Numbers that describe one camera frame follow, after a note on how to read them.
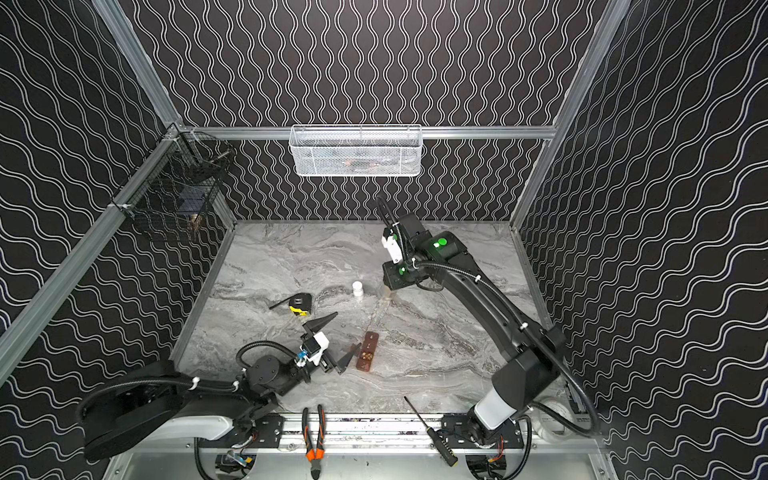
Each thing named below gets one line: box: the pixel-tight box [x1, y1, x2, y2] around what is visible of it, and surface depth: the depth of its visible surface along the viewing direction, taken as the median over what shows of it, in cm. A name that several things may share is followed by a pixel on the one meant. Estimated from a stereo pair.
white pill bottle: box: [352, 280, 364, 297], surface depth 97 cm
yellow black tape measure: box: [269, 292, 312, 316], surface depth 97 cm
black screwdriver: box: [404, 396, 459, 467], surface depth 72 cm
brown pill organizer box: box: [356, 331, 379, 372], surface depth 88 cm
